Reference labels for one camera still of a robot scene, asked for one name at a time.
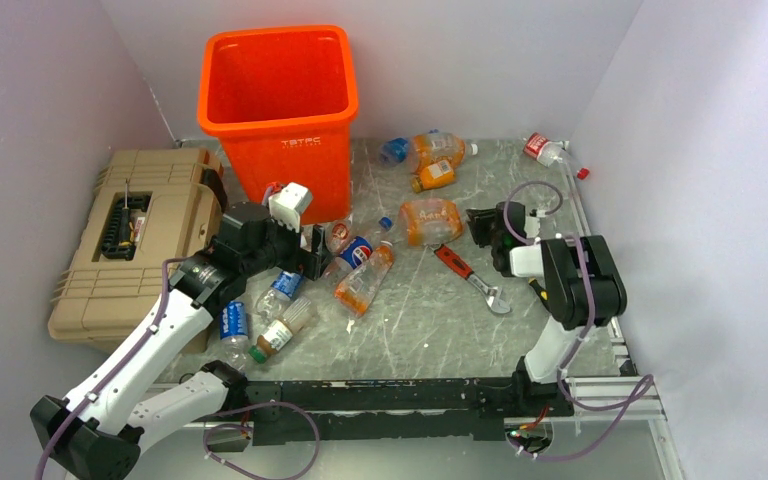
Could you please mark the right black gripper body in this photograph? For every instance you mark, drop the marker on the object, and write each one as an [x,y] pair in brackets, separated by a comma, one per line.
[483,227]

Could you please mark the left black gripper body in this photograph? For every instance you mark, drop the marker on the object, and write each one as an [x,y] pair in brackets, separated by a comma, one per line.
[293,257]

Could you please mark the wide orange label bottle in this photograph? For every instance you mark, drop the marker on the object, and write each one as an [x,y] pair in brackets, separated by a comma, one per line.
[429,221]

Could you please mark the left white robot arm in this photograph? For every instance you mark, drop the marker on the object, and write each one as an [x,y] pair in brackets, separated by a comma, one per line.
[98,430]

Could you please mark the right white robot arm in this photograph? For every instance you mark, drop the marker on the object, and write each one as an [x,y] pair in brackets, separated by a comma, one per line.
[576,280]

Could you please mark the orange plastic bin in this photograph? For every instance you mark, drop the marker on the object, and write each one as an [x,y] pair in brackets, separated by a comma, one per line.
[280,101]

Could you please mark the blue label water bottle middle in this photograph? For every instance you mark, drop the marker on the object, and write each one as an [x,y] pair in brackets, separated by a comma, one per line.
[279,295]

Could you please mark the blue label water bottle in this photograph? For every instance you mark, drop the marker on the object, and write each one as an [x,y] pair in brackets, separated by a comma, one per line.
[279,295]
[234,334]

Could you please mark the red cap clear bottle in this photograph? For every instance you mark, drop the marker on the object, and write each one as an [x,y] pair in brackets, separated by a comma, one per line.
[337,235]

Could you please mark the brown tea bottle green cap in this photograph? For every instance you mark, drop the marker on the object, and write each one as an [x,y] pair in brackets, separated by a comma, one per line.
[283,329]

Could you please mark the pepsi bottle centre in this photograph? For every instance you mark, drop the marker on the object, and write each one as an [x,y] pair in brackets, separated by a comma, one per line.
[359,248]

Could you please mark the orange tea bottle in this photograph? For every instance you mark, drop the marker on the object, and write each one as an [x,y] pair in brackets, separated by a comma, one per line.
[357,290]

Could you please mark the yellow black screwdriver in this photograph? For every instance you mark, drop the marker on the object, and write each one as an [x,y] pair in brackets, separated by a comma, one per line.
[540,292]

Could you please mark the small orange bottle far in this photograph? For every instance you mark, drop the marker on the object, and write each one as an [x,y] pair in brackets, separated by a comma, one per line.
[433,176]

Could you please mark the red label bottle far corner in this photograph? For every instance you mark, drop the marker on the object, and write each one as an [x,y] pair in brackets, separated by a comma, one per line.
[553,155]

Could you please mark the blue label water bottle left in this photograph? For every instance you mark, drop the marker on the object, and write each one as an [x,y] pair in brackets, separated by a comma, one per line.
[234,334]

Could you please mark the large orange juice bottle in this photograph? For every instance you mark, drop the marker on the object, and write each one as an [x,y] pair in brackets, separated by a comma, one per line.
[430,148]

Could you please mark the blue crushed bottle far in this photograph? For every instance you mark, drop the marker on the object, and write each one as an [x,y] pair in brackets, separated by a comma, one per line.
[394,152]

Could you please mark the tan tool case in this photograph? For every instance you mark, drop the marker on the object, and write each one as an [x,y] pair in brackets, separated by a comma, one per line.
[149,206]

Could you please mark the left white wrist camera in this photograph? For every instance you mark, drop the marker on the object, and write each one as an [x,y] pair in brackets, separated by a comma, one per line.
[289,204]

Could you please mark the adjustable wrench red handle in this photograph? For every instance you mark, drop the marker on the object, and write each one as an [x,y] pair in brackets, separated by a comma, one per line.
[491,294]

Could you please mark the black base frame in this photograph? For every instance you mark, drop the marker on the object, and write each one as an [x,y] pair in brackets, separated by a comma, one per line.
[481,408]

